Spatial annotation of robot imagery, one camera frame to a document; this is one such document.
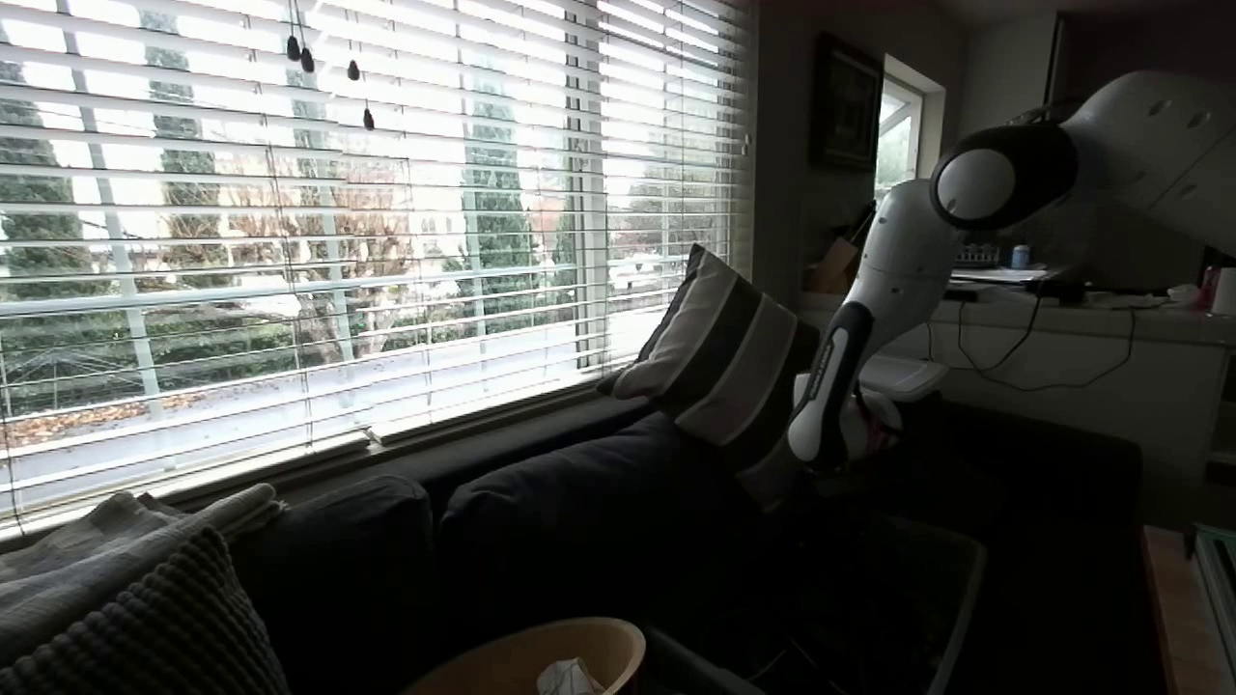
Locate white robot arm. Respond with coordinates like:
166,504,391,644
785,69,1236,464

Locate white box lid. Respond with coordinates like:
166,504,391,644
857,355,946,403

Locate clear plastic storage box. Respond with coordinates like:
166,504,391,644
640,515,990,695

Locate striped grey cushion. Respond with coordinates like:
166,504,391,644
612,248,818,512

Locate wooden bowl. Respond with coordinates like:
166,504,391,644
400,617,646,695

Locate white window blinds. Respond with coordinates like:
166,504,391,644
0,0,753,537

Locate dark sofa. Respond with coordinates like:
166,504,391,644
236,397,1161,695

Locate white kitchen counter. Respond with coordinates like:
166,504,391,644
887,293,1236,526

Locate grey knitted cushion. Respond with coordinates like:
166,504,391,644
0,487,291,695

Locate dark wall picture frame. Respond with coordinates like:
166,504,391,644
807,35,883,174

